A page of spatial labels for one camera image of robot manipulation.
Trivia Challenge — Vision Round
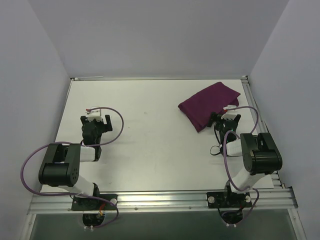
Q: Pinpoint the front aluminium rail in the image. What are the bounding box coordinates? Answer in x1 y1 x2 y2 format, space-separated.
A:
28 188 298 214

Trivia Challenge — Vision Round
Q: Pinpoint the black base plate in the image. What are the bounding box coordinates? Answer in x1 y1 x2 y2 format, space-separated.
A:
71 193 119 211
206 191 252 209

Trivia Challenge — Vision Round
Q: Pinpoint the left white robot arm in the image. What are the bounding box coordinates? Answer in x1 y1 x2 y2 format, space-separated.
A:
38 115 113 210

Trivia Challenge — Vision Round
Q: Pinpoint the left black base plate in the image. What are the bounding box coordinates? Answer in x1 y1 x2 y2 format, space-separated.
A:
71 193 119 211

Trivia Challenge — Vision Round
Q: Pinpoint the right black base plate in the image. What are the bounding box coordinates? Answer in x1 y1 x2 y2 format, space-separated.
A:
206 191 252 209

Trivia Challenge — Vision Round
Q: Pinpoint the aluminium rail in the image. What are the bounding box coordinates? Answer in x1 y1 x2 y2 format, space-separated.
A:
28 188 298 214
241 76 286 188

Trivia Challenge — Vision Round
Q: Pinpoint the right aluminium rail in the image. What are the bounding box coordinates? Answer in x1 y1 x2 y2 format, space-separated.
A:
241 76 286 188

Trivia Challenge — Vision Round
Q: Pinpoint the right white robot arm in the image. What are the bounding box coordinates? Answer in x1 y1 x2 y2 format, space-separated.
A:
207 112 283 207

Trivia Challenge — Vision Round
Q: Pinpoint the purple surgical cloth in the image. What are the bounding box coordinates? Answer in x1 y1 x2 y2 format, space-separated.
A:
178 82 241 133

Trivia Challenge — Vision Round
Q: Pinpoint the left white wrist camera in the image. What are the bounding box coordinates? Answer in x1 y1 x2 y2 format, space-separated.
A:
85 107 103 122

